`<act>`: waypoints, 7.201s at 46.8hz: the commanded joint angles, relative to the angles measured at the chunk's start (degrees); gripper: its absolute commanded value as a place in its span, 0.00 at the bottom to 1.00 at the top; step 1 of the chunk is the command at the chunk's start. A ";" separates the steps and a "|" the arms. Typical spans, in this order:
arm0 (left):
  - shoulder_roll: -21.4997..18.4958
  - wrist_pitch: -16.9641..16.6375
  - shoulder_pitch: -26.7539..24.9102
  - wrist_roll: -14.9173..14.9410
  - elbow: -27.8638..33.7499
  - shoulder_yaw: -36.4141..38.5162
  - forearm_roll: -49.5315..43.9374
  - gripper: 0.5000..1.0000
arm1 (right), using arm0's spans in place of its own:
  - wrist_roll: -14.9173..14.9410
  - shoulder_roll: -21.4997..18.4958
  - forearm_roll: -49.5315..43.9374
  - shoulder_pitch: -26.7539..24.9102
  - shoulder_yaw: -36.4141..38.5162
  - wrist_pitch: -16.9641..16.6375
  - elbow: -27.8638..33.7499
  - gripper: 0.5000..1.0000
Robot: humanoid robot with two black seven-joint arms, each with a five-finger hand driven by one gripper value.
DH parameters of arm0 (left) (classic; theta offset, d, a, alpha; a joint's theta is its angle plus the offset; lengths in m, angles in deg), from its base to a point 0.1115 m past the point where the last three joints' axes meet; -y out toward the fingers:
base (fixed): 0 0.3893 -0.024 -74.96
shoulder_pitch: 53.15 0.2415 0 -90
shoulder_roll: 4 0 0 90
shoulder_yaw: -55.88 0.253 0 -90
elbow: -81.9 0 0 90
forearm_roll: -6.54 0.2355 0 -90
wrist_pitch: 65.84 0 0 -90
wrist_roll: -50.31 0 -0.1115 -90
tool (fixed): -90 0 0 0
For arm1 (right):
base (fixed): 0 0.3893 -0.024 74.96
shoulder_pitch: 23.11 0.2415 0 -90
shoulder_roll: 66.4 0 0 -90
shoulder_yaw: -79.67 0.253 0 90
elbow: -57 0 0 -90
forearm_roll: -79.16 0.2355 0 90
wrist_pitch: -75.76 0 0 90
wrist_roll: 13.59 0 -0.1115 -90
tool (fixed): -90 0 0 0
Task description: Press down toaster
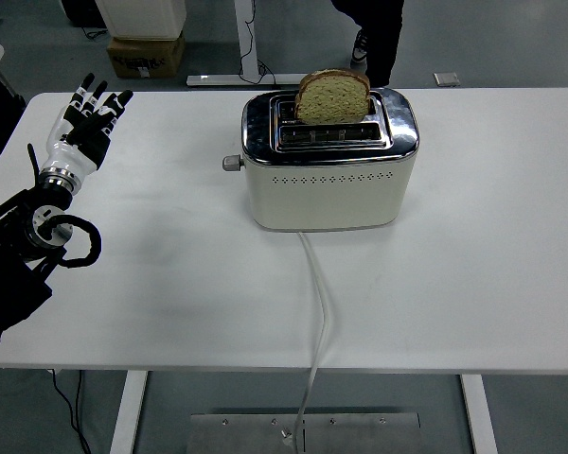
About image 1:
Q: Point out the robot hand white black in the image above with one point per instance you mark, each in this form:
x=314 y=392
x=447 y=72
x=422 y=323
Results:
x=73 y=156

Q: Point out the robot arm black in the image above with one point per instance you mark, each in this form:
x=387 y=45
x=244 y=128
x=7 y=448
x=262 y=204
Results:
x=9 y=284

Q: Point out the cream toaster with chrome top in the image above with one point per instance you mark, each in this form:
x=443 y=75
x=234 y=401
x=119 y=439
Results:
x=326 y=203

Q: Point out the black chair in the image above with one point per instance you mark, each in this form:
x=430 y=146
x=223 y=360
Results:
x=0 y=118

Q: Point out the brown cardboard box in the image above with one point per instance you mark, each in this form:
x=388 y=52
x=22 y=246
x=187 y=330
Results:
x=147 y=57

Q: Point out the black case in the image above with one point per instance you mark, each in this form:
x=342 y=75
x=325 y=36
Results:
x=80 y=12

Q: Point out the large white container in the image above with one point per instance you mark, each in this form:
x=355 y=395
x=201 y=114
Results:
x=142 y=16

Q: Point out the white desk leg with foot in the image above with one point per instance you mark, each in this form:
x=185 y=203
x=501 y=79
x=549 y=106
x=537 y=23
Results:
x=246 y=38

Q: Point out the white table leg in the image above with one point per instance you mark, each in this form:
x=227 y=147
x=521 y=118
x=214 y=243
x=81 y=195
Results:
x=478 y=411
x=128 y=411

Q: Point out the brown bread slice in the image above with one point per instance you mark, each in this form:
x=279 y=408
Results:
x=331 y=99

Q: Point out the person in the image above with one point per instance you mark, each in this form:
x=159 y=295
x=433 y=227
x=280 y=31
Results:
x=378 y=28

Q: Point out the small grey floor plate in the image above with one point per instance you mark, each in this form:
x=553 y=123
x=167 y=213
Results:
x=446 y=79

